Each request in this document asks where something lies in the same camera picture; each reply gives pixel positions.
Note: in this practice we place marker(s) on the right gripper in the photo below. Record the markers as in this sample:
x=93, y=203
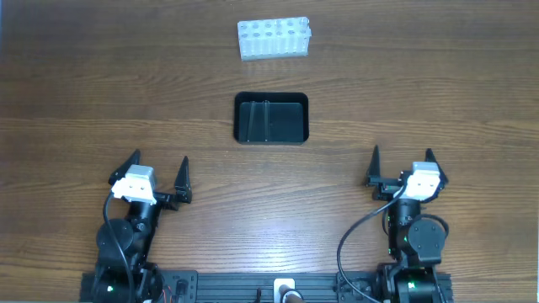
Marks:
x=385, y=187

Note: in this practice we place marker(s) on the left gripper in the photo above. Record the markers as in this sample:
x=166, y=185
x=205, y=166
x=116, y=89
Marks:
x=167, y=201

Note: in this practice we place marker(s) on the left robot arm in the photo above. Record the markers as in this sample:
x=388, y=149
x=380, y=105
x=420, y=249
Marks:
x=113, y=240

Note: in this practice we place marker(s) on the black tray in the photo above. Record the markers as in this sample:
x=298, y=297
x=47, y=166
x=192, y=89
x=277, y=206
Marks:
x=286, y=122

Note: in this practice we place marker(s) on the white test tube rack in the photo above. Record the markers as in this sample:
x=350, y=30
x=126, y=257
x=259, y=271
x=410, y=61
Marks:
x=273, y=48

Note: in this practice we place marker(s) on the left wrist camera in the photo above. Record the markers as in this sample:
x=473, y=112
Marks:
x=135, y=185

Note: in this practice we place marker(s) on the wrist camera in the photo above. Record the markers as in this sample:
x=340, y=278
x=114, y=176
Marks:
x=419, y=181
x=135, y=185

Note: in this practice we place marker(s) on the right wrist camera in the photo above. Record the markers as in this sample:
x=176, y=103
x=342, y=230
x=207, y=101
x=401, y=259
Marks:
x=419, y=181

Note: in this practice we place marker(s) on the mounting rail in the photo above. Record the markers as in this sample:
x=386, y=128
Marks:
x=236, y=288

